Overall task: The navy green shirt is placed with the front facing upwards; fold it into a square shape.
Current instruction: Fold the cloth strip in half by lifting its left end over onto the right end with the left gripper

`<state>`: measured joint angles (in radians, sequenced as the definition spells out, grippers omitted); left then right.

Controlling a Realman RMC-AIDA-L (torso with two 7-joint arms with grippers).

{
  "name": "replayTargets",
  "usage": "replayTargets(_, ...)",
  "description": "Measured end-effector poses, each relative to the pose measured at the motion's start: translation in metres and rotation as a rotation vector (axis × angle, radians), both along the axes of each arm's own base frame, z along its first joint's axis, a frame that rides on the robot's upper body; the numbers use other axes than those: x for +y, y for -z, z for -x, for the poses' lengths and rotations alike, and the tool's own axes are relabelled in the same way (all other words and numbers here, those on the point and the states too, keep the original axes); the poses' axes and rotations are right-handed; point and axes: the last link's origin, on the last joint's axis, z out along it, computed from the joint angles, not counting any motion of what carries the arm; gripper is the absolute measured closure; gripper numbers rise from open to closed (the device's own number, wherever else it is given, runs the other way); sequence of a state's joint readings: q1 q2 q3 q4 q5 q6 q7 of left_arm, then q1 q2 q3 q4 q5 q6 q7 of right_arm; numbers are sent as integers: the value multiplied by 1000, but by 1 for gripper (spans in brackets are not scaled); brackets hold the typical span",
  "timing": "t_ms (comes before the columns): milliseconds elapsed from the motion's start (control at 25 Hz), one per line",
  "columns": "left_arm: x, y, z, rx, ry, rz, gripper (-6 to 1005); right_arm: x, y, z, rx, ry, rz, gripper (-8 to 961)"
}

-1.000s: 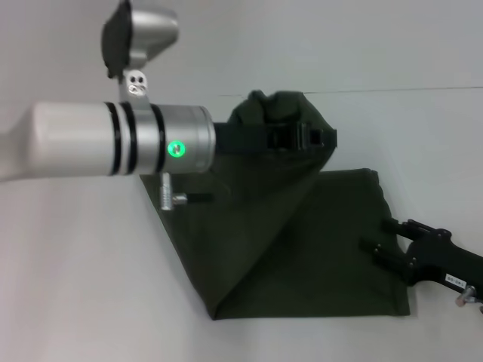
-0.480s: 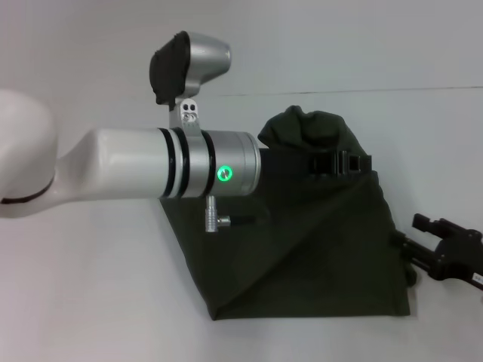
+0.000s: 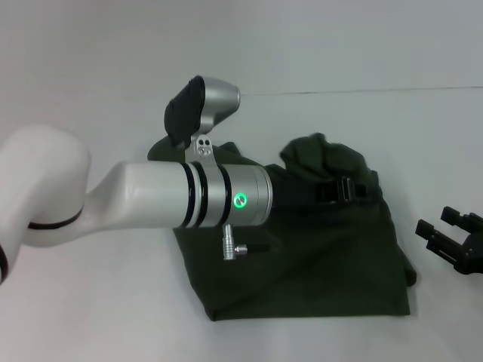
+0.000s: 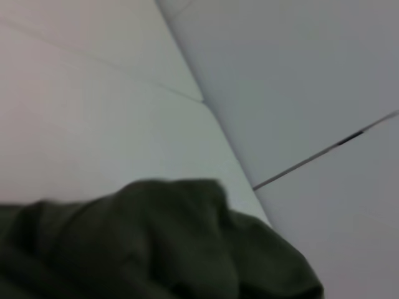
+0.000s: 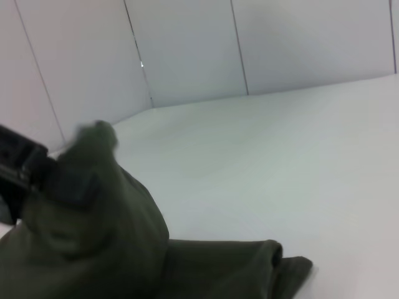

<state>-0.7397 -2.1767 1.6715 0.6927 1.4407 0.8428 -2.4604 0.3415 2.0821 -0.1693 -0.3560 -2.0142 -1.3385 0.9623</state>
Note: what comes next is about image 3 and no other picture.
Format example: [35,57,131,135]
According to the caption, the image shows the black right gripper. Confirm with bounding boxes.
[414,205,483,277]

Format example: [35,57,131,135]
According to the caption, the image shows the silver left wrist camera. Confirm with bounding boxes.
[162,75,242,149]

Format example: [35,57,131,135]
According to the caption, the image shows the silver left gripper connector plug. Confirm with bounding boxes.
[222,224,250,262]

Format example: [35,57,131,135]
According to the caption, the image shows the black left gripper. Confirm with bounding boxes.
[268,175,369,209]

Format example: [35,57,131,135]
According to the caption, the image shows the dark green FREE! t-shirt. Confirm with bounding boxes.
[146,131,418,323]

